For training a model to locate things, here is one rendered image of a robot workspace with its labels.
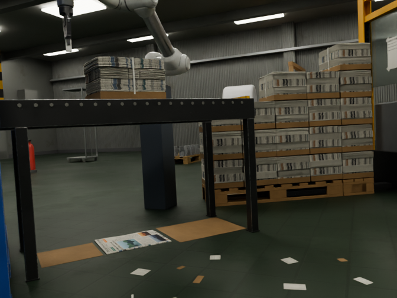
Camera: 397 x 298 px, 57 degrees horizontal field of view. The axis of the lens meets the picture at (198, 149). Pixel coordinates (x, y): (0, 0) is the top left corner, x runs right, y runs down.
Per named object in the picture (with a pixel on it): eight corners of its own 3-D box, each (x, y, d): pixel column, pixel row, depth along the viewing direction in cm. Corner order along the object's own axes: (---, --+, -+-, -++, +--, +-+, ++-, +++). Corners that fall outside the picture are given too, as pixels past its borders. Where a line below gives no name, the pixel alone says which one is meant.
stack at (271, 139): (201, 198, 335) (197, 106, 331) (322, 189, 353) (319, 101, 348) (209, 207, 297) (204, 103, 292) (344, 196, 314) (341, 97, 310)
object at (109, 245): (153, 230, 236) (153, 229, 236) (171, 241, 211) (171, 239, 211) (94, 241, 219) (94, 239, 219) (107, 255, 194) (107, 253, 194)
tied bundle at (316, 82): (289, 103, 344) (288, 78, 343) (319, 101, 348) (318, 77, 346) (306, 99, 306) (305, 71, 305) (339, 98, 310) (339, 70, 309)
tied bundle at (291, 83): (259, 104, 339) (257, 78, 338) (289, 103, 344) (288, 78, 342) (273, 100, 302) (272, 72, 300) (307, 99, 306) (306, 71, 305)
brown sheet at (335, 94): (289, 102, 344) (289, 97, 343) (319, 101, 347) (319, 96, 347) (307, 99, 306) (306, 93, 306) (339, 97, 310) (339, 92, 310)
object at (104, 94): (112, 104, 221) (111, 96, 220) (130, 99, 196) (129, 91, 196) (85, 104, 212) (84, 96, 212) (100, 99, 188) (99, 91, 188)
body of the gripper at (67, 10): (74, 6, 201) (75, 23, 202) (71, 10, 209) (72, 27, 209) (59, 4, 198) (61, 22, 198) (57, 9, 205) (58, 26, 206)
